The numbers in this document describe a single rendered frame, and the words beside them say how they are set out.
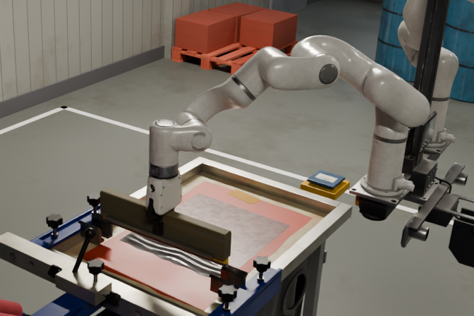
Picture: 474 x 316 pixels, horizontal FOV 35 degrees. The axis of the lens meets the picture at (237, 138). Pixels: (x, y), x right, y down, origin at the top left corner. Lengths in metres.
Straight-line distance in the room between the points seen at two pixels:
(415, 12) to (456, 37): 4.37
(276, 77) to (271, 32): 5.30
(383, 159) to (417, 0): 0.50
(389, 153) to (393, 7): 4.95
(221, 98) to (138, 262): 0.51
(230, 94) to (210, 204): 0.61
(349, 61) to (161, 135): 0.51
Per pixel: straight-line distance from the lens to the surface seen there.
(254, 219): 2.29
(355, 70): 1.93
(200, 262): 2.05
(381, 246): 4.18
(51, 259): 1.92
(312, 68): 1.80
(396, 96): 1.92
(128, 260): 2.06
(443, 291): 3.91
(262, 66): 1.81
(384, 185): 2.12
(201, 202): 2.37
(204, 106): 1.92
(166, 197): 1.88
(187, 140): 1.82
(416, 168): 2.32
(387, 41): 7.06
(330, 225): 2.23
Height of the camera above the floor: 2.05
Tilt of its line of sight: 23 degrees down
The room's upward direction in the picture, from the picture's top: 4 degrees clockwise
